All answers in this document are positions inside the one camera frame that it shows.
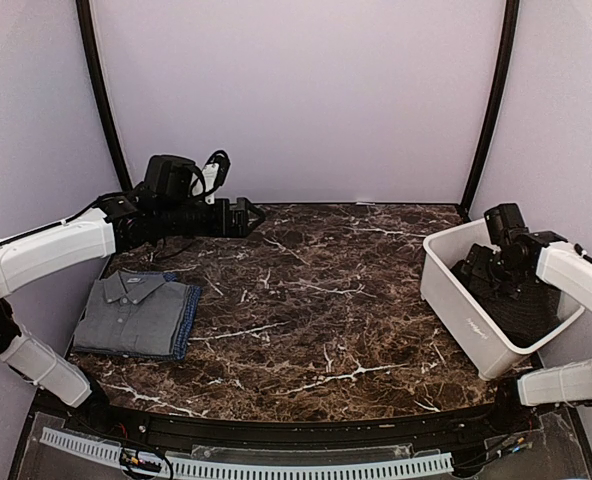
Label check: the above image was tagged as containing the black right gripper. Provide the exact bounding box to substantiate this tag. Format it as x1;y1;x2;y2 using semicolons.
462;243;527;300

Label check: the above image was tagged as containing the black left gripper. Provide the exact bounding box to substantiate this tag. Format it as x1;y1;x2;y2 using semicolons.
159;197;266;238

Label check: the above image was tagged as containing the black pinstriped long sleeve shirt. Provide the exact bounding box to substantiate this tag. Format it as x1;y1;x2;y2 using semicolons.
476;283;561;348

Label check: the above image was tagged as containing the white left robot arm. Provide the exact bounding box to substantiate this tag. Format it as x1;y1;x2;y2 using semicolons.
0;193;266;436

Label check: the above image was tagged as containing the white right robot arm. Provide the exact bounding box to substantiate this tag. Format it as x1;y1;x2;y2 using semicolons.
451;231;592;434

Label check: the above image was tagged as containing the white plastic bin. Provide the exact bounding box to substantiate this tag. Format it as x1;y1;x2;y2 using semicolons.
420;219;585;381

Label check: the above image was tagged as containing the folded grey button shirt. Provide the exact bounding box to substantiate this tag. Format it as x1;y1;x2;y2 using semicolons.
72;270;188;359

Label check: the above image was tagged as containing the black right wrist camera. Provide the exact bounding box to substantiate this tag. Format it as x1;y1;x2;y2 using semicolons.
483;203;529;246

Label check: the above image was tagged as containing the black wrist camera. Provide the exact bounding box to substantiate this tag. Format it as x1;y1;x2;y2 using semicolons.
143;154;197;199
483;203;529;246

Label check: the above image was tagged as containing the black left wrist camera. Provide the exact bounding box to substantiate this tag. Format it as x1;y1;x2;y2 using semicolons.
143;154;197;199

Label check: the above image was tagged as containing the black front rail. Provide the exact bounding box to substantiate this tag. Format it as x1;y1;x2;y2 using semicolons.
35;389;572;451

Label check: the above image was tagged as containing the left black frame post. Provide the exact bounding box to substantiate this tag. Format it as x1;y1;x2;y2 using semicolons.
75;0;133;191

